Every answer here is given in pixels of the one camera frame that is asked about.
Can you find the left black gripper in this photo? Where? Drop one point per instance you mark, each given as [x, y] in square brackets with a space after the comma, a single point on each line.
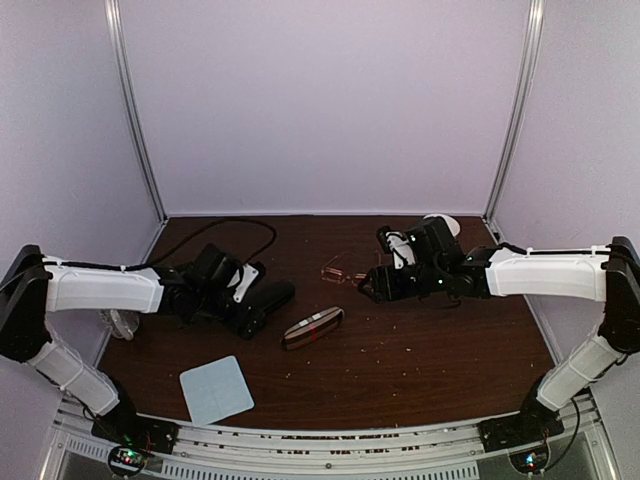
[252, 324]

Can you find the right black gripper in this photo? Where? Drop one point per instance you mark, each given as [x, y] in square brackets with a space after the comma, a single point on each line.
[384, 280]

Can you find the tan glasses case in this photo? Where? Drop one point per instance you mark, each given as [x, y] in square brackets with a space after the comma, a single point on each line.
[312, 328]

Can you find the black glasses case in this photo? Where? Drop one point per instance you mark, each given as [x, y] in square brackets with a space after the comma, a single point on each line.
[275, 295]

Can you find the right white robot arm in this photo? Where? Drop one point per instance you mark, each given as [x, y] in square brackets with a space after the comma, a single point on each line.
[428, 258]

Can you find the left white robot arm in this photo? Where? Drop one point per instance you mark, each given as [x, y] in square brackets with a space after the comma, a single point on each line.
[35, 285]

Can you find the left blue cleaning cloth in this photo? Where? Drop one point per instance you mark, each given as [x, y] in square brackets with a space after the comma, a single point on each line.
[215, 391]

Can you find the white ceramic bowl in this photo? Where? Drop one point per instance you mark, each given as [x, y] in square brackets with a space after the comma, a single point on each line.
[451, 222]

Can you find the patterned white mug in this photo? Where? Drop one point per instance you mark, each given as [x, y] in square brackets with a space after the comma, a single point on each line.
[121, 323]

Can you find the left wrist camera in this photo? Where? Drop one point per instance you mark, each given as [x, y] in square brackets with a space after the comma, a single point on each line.
[244, 279]

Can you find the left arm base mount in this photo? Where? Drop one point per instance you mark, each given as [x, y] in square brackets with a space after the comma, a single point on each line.
[145, 435]

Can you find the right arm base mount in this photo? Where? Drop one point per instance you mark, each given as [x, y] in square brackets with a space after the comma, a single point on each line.
[520, 432]

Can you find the front aluminium rail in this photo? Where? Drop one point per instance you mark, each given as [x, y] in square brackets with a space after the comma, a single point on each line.
[452, 450]

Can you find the left aluminium corner post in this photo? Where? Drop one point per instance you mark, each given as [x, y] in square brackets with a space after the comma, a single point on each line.
[116, 33]

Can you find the aluminium corner post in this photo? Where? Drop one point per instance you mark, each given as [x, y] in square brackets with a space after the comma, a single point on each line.
[116, 33]
[526, 73]

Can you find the right aluminium corner post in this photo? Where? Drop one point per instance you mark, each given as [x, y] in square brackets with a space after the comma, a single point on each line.
[526, 73]

